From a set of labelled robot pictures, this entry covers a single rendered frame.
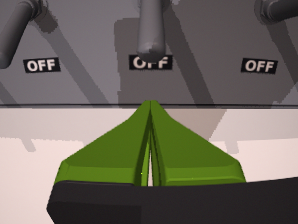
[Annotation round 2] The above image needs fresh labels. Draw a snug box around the grey switch panel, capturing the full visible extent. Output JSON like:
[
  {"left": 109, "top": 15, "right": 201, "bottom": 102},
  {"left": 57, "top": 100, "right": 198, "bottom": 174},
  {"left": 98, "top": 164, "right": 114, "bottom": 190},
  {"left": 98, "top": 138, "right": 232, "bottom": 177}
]
[{"left": 0, "top": 0, "right": 298, "bottom": 109}]

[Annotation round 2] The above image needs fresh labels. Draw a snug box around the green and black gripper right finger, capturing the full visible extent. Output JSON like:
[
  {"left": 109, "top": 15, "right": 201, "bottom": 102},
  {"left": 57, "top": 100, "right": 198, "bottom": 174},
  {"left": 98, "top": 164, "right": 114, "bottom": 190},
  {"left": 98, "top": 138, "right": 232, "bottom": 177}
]
[{"left": 150, "top": 100, "right": 246, "bottom": 186}]

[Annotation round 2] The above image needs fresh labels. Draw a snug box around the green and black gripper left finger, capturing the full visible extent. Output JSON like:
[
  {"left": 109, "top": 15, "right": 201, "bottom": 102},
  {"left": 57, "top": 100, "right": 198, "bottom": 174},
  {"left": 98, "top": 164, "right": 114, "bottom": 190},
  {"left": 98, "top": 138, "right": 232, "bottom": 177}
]
[{"left": 53, "top": 100, "right": 150, "bottom": 186}]

